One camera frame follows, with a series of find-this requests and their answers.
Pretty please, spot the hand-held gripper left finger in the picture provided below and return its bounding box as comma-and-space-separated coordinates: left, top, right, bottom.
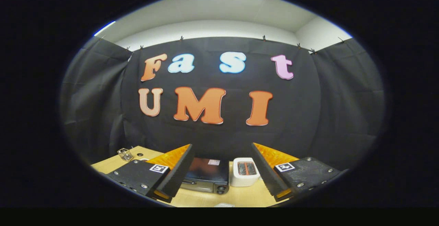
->
107, 144, 195, 203

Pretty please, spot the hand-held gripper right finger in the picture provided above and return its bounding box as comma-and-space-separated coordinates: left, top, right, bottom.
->
251, 142, 348, 202

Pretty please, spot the black toaster oven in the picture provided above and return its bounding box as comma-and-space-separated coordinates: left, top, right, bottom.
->
180, 157, 230, 195

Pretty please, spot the white pop-up toaster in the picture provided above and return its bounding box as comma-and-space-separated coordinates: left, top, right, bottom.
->
229, 157, 260, 188

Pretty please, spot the ceiling light strip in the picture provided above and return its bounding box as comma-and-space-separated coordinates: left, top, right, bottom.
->
93, 21, 117, 37

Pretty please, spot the small metal wire rack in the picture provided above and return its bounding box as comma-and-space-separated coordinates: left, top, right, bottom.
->
117, 147, 134, 162

